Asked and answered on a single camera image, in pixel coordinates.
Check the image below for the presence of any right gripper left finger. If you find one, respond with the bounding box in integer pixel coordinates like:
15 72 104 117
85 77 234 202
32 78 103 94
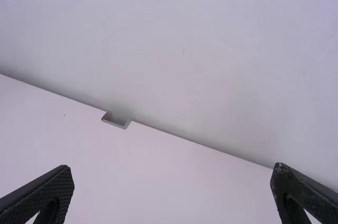
0 164 76 224

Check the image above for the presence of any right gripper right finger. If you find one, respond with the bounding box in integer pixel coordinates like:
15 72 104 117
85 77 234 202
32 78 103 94
269 162 338 224

